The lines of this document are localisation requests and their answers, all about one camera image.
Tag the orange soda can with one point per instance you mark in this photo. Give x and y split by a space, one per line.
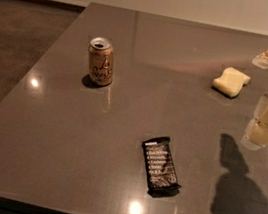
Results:
101 61

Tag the black snack bar wrapper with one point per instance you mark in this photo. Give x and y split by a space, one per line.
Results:
162 179

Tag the yellow sponge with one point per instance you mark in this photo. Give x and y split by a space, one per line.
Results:
230 82

